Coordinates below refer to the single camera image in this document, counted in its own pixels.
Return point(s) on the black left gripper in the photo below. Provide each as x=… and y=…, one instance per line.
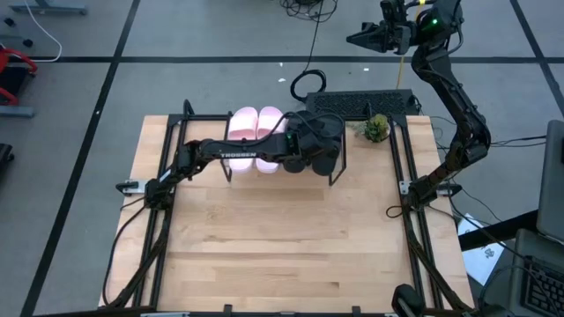
x=315, y=134

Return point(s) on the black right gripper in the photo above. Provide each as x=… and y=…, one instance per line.
x=398, y=39

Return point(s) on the pink foam slide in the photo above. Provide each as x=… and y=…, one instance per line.
x=269, y=123
x=242, y=125

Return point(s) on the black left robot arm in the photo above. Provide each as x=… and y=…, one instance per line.
x=238, y=154

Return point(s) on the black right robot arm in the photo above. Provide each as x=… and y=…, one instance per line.
x=458, y=101

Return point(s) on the black perforated box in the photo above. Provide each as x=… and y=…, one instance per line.
x=352, y=103

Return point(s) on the green succulent plant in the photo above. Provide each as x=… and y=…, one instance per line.
x=377, y=127

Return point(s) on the black desk beam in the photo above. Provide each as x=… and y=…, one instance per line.
x=498, y=231

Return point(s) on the white paper sheet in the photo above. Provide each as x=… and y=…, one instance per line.
x=480, y=260

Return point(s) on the grey laptop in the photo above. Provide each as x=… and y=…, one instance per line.
x=551, y=185

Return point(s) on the red metal cart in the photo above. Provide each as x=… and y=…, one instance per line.
x=13, y=53

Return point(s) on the wooden shelf with black frame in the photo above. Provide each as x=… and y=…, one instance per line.
x=344, y=154

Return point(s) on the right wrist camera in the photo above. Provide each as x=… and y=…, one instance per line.
x=393, y=11

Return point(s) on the black aluminium table frame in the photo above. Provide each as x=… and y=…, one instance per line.
x=198, y=117

